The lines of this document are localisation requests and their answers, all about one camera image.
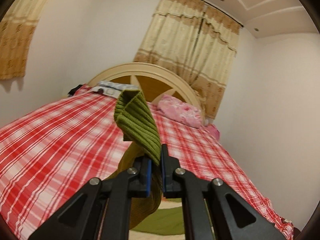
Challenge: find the grey white patterned pillow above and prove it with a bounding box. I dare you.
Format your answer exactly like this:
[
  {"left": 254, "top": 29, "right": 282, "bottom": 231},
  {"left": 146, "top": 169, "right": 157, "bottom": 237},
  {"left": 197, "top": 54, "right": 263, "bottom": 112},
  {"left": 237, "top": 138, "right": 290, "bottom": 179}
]
[{"left": 89, "top": 81, "right": 140, "bottom": 99}]

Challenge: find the black curtain rod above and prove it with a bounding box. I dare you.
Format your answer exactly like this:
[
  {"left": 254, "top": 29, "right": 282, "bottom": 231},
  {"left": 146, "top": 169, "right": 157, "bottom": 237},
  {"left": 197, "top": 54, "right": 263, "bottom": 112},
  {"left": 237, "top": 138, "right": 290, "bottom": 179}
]
[{"left": 164, "top": 0, "right": 245, "bottom": 28}]

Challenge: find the black item beside bed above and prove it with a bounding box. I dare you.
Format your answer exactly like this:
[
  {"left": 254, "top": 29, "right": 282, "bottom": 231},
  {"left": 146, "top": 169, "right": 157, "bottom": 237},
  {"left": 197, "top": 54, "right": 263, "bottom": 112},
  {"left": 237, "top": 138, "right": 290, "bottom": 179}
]
[{"left": 67, "top": 85, "right": 83, "bottom": 97}]

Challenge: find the pink floral pillow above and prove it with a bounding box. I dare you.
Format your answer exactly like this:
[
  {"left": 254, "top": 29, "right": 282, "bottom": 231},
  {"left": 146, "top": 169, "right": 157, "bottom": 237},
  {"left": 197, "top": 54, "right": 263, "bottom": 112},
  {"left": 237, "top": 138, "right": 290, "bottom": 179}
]
[{"left": 157, "top": 94, "right": 203, "bottom": 128}]

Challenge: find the red white plaid bedsheet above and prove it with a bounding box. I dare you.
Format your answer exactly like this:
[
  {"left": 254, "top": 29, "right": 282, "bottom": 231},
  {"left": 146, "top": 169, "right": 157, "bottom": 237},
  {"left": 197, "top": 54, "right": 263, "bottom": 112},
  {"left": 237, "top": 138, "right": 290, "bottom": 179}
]
[{"left": 1, "top": 86, "right": 293, "bottom": 239}]

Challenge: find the beige curtain behind headboard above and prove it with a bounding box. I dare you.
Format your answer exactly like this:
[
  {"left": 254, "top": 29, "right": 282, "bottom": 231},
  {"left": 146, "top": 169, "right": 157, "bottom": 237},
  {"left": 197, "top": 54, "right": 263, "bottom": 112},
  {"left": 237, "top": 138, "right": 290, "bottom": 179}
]
[{"left": 134, "top": 0, "right": 241, "bottom": 119}]

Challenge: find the beige curtain at side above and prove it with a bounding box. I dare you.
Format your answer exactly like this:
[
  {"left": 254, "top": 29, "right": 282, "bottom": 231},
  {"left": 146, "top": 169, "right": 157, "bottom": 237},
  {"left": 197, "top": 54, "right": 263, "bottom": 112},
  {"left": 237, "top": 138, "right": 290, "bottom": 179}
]
[{"left": 1, "top": 0, "right": 49, "bottom": 80}]

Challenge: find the cream wooden headboard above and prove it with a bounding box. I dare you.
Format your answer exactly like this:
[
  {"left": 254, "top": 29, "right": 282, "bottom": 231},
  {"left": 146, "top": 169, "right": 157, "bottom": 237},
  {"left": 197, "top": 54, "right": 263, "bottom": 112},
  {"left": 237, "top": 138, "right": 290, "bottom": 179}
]
[{"left": 88, "top": 62, "right": 201, "bottom": 108}]

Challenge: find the green striped knit sweater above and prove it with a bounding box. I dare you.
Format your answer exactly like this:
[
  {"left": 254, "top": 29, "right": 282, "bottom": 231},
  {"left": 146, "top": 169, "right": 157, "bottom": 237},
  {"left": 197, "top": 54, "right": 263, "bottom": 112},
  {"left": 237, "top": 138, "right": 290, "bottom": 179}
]
[{"left": 111, "top": 89, "right": 186, "bottom": 236}]

